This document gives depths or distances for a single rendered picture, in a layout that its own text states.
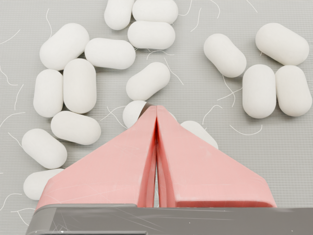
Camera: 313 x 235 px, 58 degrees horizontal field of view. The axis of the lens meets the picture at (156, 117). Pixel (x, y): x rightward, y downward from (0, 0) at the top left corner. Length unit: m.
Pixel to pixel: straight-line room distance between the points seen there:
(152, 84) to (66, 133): 0.06
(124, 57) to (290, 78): 0.11
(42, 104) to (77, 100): 0.02
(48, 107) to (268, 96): 0.14
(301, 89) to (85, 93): 0.14
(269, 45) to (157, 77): 0.08
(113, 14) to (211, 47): 0.07
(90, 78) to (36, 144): 0.05
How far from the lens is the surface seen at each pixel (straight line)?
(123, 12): 0.21
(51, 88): 0.20
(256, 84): 0.20
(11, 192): 0.22
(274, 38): 0.21
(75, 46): 0.21
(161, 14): 0.21
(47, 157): 0.19
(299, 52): 0.22
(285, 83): 0.21
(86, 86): 0.19
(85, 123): 0.19
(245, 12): 0.24
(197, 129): 0.18
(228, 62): 0.20
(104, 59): 0.20
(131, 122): 0.18
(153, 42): 0.20
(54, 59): 0.21
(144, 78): 0.19
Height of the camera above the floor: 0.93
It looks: 77 degrees down
